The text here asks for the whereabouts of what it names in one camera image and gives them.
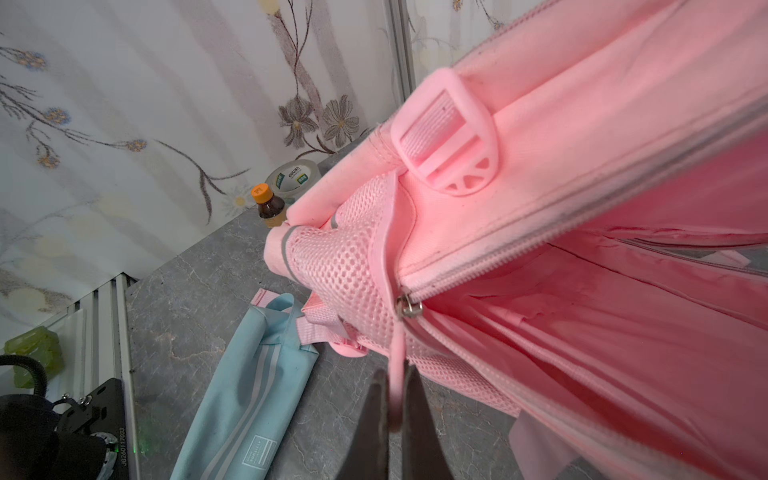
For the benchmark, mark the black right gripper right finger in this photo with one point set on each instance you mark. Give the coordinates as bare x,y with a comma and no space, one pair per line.
422,455

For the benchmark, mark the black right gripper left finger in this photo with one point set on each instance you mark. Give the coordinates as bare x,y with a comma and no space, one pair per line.
368,455

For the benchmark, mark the pink student backpack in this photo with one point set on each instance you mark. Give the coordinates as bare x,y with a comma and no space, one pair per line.
554,227

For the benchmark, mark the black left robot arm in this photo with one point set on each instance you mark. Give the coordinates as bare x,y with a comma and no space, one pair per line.
31,445

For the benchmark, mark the teal pencil pouch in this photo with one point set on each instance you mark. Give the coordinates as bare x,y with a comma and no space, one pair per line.
252,396

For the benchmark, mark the orange cap brown bottle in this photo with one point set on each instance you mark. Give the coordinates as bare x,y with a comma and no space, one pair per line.
272,209

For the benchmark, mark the white tape roll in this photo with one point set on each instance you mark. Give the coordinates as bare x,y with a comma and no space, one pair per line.
293,179

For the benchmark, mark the green connector block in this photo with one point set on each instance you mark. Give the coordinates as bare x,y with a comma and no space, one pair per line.
42,345

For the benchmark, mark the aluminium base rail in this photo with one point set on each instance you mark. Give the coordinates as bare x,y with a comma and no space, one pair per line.
93,333

